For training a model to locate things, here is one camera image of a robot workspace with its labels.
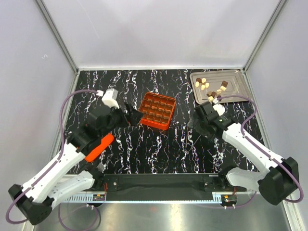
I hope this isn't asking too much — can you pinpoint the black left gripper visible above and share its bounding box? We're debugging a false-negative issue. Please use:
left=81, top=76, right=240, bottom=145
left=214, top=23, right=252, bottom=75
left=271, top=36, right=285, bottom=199
left=100, top=101, right=143, bottom=138

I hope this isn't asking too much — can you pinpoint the orange chocolate box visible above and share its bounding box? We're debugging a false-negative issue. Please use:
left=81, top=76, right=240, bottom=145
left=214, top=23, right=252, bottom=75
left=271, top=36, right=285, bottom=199
left=139, top=92, right=176, bottom=130

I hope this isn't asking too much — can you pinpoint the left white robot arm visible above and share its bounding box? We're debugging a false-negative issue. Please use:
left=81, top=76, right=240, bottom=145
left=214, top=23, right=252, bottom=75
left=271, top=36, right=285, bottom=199
left=8, top=103, right=143, bottom=225

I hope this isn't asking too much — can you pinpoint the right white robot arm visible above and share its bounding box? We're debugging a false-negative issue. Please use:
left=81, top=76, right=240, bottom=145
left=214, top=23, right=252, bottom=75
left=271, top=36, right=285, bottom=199
left=188, top=102, right=299, bottom=205

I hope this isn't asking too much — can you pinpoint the orange box lid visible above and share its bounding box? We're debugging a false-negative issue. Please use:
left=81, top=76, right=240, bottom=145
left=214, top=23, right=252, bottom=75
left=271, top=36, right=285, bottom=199
left=84, top=133, right=114, bottom=162

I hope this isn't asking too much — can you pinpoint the silver metal tray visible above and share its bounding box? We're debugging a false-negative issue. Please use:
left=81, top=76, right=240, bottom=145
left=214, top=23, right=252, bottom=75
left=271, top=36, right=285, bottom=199
left=190, top=69, right=252, bottom=104

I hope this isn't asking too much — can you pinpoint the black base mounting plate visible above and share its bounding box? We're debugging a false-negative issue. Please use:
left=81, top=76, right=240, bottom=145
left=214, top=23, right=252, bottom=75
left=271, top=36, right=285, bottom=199
left=103, top=173, right=246, bottom=193

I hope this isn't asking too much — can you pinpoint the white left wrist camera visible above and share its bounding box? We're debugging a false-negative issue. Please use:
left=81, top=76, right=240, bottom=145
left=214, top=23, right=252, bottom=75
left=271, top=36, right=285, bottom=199
left=102, top=89, right=120, bottom=109

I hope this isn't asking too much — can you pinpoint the aluminium frame rail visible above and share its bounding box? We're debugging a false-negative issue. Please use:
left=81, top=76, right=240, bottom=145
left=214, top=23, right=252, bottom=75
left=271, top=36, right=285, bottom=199
left=35, top=0, right=80, bottom=72

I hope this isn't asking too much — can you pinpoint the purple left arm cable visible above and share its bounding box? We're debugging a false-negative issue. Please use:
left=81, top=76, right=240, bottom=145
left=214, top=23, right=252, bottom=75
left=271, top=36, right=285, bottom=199
left=6, top=89, right=102, bottom=229

